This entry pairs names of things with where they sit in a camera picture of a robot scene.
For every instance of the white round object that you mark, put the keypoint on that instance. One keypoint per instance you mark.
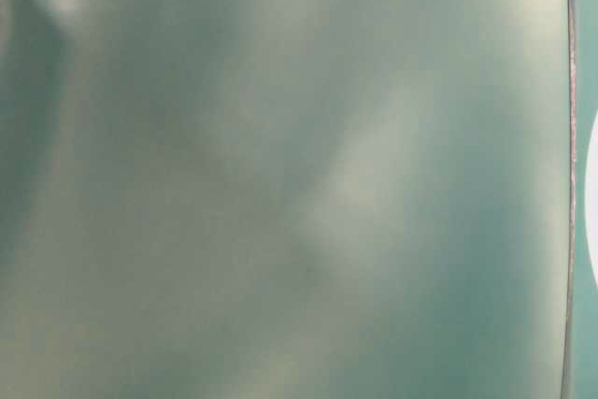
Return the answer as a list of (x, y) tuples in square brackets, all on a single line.
[(591, 199)]

